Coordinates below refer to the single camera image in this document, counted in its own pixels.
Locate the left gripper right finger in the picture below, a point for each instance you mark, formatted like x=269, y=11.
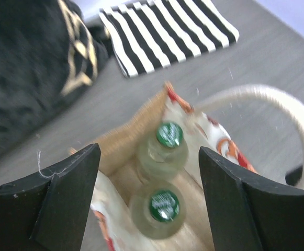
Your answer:
x=247, y=211

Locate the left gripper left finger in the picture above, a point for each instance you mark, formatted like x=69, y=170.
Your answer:
x=48, y=210

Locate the cat print canvas bag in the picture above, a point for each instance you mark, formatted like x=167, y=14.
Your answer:
x=117, y=176

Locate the clear bottle front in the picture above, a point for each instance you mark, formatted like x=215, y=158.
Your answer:
x=157, y=209

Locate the clear bottle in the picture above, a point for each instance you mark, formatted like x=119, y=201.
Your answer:
x=157, y=209
x=163, y=153

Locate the black floral plush blanket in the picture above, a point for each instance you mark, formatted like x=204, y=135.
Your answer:
x=48, y=58

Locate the black white striped cloth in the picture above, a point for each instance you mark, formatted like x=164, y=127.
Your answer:
x=156, y=34

